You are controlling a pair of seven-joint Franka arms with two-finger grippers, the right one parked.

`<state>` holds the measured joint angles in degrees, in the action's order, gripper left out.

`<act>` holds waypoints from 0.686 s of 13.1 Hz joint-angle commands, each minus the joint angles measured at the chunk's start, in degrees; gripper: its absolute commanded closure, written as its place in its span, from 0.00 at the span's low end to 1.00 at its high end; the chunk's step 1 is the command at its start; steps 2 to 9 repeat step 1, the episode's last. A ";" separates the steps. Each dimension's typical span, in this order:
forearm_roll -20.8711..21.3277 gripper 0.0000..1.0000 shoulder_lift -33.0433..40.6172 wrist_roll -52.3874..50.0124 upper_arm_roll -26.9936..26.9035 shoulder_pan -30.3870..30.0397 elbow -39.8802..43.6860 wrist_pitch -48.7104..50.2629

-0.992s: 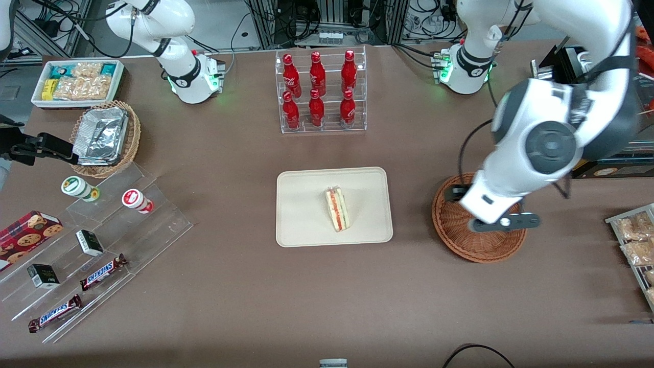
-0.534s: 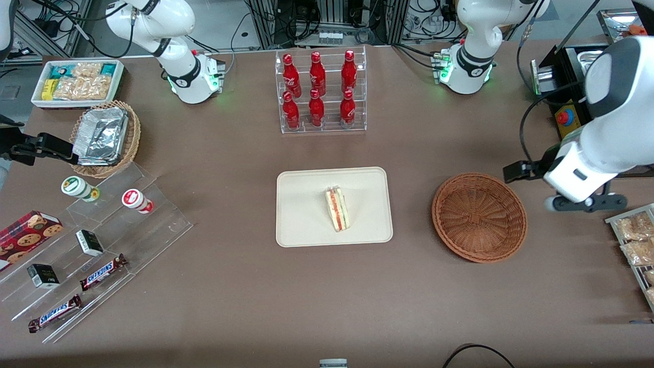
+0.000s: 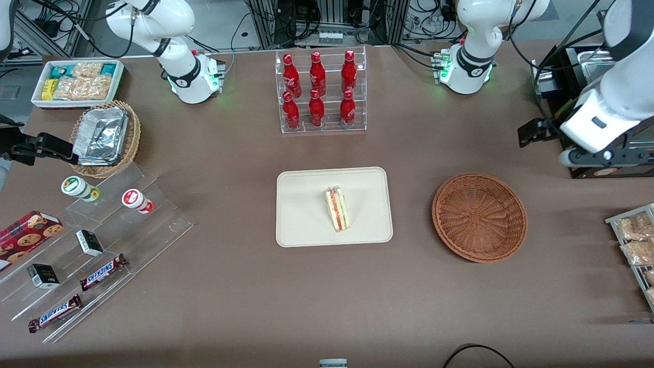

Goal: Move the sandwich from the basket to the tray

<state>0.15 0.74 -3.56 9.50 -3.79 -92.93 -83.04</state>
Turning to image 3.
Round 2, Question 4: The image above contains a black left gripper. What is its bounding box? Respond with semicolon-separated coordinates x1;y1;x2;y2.
517;118;566;148

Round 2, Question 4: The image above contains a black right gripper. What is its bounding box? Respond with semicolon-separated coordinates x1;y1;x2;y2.
0;115;78;167

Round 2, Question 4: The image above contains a triangle sandwich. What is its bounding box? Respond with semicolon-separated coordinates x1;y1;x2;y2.
324;186;352;233

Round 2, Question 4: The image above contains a tan wicker basket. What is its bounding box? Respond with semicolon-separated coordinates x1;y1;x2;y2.
68;100;142;179

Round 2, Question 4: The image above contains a round brown wicker basket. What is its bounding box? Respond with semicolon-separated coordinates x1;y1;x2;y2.
432;173;528;264

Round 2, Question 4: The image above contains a tray of packaged snacks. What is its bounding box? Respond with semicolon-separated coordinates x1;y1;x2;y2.
605;203;654;313

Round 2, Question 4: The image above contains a cream plastic tray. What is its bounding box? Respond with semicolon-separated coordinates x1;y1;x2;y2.
276;167;393;248

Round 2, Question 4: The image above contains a green lid yogurt cup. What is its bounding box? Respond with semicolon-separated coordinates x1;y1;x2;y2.
61;175;101;203

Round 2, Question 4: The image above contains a white rectangular snack bin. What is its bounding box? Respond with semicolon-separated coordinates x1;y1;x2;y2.
31;59;125;110

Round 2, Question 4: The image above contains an aluminium foil container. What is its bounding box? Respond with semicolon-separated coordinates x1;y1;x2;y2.
72;107;129;167

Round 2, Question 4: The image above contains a clear bag of crackers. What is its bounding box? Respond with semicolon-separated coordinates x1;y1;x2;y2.
53;62;111;101

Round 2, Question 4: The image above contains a black food warmer machine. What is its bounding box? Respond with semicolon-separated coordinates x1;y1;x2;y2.
530;43;654;179

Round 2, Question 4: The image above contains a steel pan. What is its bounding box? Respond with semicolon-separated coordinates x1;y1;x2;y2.
573;47;621;85

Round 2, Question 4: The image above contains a red lid yogurt cup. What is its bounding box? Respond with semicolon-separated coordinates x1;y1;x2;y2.
121;189;154;215

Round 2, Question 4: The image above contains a red cookie box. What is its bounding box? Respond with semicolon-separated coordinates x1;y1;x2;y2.
0;210;64;272

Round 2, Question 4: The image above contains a small black white box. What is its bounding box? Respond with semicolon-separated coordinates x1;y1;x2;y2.
26;263;61;290
75;229;105;257

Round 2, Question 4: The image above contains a clear acrylic stepped display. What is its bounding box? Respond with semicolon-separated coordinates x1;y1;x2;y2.
0;162;194;344

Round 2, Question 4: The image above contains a Snickers chocolate bar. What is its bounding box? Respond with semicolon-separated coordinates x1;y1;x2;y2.
28;294;83;334
79;254;129;292

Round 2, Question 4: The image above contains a clear bag of pastry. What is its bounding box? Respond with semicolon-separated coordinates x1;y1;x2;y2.
620;239;654;267
613;212;654;241

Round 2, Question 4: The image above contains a red cola bottle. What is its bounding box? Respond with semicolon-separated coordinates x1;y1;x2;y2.
310;51;326;96
282;91;300;129
340;89;356;128
309;89;325;127
341;50;357;95
283;54;302;98

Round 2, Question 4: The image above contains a clear acrylic bottle rack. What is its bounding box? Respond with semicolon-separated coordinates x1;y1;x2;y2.
275;45;367;134

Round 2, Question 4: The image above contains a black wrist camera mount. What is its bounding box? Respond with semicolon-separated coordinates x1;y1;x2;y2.
558;132;654;169

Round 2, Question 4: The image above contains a black cable loop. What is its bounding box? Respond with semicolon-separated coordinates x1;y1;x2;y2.
441;343;518;368

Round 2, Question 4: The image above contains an aluminium frame rack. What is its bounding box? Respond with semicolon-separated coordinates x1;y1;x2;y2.
244;0;410;50

